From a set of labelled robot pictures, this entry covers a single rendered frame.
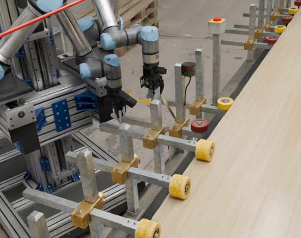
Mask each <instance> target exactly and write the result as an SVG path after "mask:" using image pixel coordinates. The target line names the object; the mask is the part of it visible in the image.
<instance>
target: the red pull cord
mask: <svg viewBox="0 0 301 238"><path fill-rule="evenodd" d="M83 1H85V0H77V1H75V2H72V3H70V4H68V5H65V6H63V7H61V8H58V9H56V10H54V11H51V12H49V13H47V14H44V15H42V16H40V17H37V18H35V19H32V20H30V21H28V22H25V23H23V24H21V25H18V26H16V27H14V28H11V29H9V30H7V31H5V32H2V33H0V38H1V37H3V36H6V35H8V34H10V33H12V32H14V31H17V30H19V29H21V28H23V27H26V26H28V25H30V24H33V23H35V22H37V21H40V20H42V19H44V18H46V17H49V16H51V15H53V14H56V13H58V12H60V11H62V10H65V9H67V8H69V7H72V6H74V5H76V4H79V3H81V2H83Z"/></svg>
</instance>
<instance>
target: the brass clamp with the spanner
mask: <svg viewBox="0 0 301 238"><path fill-rule="evenodd" d="M188 125H190V122H189V120H188V119H187V118H186V120H185V121H184V123H178V122H176V121H175V123H174V124H173V125H172V126H171V127H170V128H169V136H171V137H176V138H181V136H182V134H181V129H182V128H183V127H188ZM173 126H176V128H177V129H176V130H174V129H173Z"/></svg>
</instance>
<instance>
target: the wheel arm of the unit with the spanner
mask: <svg viewBox="0 0 301 238"><path fill-rule="evenodd" d="M121 119H122V122H123V123H128V124H132V125H137V126H142V127H146V128H152V126H151V120H149V119H143V118H138V117H133V116H128V115H124V116H122V117H121ZM162 124H164V125H165V126H166V127H167V132H169V128H170V127H171V126H172V125H173V124H169V123H164V122H162ZM181 134H182V135H185V136H191V137H195V138H198V139H203V137H204V136H205V133H195V132H193V131H192V130H191V128H190V127H183V128H182V129H181Z"/></svg>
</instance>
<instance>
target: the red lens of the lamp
mask: <svg viewBox="0 0 301 238"><path fill-rule="evenodd" d="M182 70H183V71H187V72H191V71H194V70H196V64H195V65H194V66H192V67H186V66H183V65H182Z"/></svg>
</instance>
